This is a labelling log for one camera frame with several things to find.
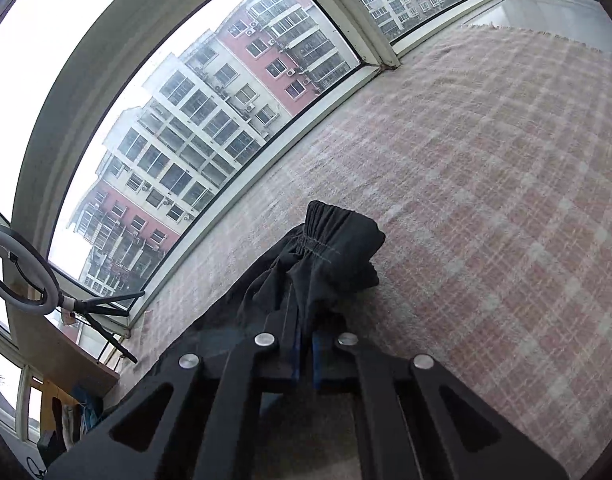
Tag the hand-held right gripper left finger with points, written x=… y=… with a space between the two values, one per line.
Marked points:
x=297 y=360

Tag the light blue garment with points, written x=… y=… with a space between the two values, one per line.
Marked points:
x=88 y=407

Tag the white window frame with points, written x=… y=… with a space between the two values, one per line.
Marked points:
x=86 y=85

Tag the apartment buildings outside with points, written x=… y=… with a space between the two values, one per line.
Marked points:
x=196 y=135

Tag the pink plaid blanket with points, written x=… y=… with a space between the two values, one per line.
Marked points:
x=485 y=185

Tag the black tripod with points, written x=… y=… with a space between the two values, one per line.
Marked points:
x=86 y=304

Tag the black garment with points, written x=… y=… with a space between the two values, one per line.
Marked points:
x=51 y=447

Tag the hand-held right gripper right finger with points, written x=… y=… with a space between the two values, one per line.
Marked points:
x=317 y=365

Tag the dark grey pants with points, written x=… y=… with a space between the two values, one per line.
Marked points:
x=331 y=255

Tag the wooden cabinet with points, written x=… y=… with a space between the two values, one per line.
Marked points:
x=51 y=355

